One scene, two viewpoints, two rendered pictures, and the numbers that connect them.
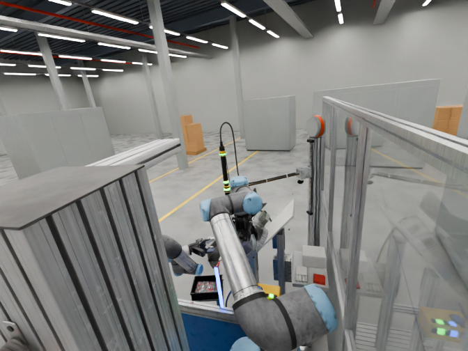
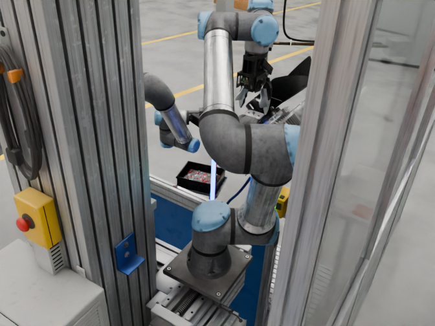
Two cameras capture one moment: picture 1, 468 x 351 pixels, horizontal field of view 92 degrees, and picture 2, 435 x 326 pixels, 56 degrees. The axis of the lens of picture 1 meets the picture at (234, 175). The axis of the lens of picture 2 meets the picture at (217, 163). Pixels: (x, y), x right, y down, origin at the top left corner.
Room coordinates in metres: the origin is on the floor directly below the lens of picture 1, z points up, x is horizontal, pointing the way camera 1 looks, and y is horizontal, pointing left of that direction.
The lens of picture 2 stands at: (-0.39, -0.21, 2.06)
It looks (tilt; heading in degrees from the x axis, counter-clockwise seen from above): 32 degrees down; 14
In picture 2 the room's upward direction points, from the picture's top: 3 degrees clockwise
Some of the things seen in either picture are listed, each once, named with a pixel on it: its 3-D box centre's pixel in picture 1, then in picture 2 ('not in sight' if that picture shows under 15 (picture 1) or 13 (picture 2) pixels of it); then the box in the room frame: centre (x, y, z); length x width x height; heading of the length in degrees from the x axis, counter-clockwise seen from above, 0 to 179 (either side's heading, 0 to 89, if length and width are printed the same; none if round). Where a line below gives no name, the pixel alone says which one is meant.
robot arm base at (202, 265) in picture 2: not in sight; (209, 251); (0.57, 0.03, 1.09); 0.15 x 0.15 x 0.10
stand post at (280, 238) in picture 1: (282, 290); not in sight; (1.47, -0.30, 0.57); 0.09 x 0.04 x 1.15; 162
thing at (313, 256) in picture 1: (313, 255); not in sight; (1.44, -0.55, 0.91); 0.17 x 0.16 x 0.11; 72
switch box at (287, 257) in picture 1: (282, 267); not in sight; (1.55, -0.33, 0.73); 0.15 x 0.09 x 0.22; 72
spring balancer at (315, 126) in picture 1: (315, 126); not in sight; (1.65, -0.63, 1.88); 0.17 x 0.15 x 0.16; 162
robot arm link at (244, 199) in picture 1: (244, 200); (257, 27); (0.76, -0.03, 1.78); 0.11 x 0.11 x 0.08; 17
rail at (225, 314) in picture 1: (208, 310); (193, 202); (1.13, 0.26, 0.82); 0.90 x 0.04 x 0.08; 72
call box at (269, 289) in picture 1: (266, 297); (270, 198); (1.01, -0.11, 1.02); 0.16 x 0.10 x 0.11; 72
